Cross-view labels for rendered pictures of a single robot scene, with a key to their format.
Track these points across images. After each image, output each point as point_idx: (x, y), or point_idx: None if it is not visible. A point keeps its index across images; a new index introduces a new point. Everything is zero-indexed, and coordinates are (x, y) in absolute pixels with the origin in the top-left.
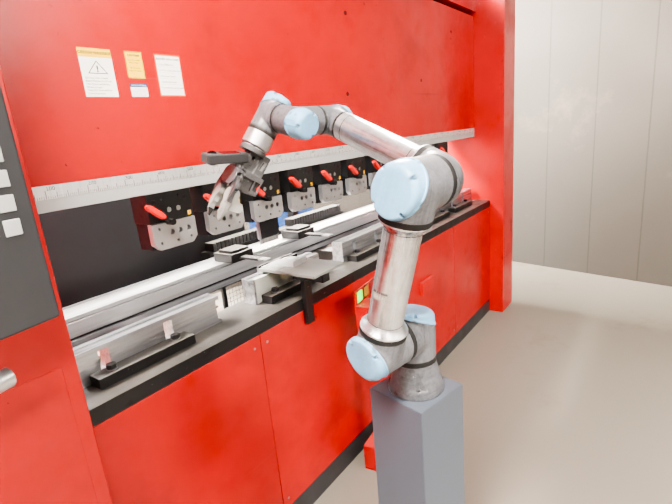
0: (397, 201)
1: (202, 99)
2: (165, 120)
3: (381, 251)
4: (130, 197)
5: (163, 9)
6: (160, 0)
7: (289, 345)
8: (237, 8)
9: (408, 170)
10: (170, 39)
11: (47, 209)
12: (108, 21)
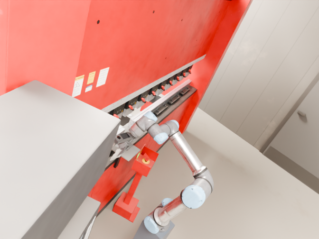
0: (192, 203)
1: (110, 82)
2: (93, 97)
3: (175, 205)
4: None
5: (111, 47)
6: (112, 43)
7: (105, 177)
8: (140, 35)
9: (200, 197)
10: (109, 60)
11: None
12: (88, 61)
